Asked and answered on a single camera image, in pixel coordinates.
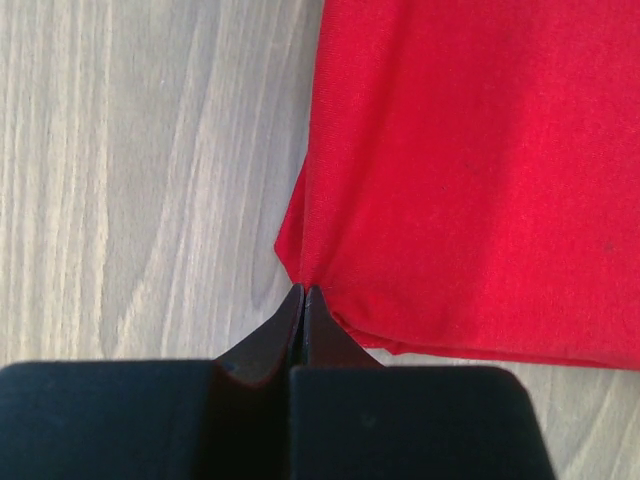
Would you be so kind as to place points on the red t-shirt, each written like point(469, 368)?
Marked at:
point(471, 184)

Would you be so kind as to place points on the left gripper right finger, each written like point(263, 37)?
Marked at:
point(352, 418)

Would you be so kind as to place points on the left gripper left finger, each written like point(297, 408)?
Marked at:
point(221, 418)

